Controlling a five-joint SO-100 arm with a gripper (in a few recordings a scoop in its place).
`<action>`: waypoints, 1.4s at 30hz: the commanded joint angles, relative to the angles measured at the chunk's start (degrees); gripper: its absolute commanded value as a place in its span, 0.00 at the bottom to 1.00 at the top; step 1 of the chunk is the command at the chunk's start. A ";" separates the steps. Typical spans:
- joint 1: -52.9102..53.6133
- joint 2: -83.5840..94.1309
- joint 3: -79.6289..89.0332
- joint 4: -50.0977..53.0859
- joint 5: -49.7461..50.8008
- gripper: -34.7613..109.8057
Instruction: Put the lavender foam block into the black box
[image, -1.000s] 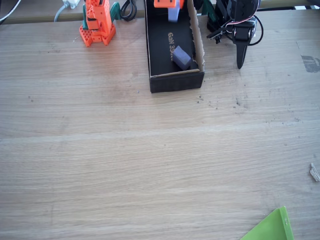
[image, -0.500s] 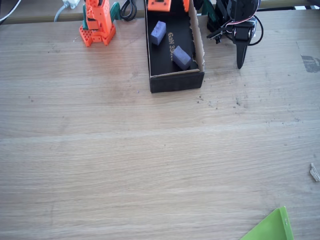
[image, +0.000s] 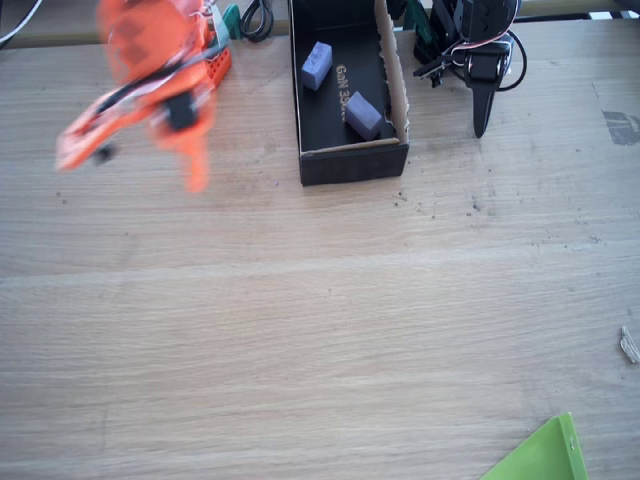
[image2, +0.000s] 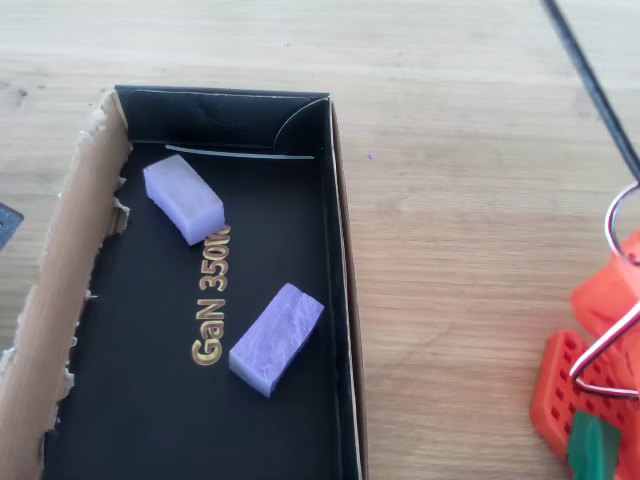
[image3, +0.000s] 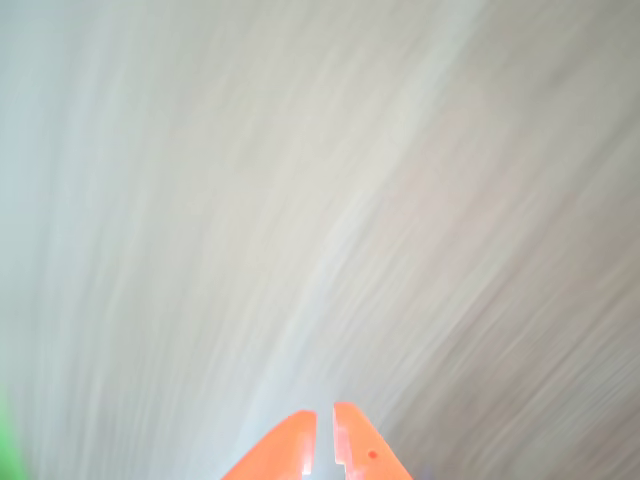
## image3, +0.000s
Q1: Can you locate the green clamp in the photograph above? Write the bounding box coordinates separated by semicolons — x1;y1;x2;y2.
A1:
0;379;26;480

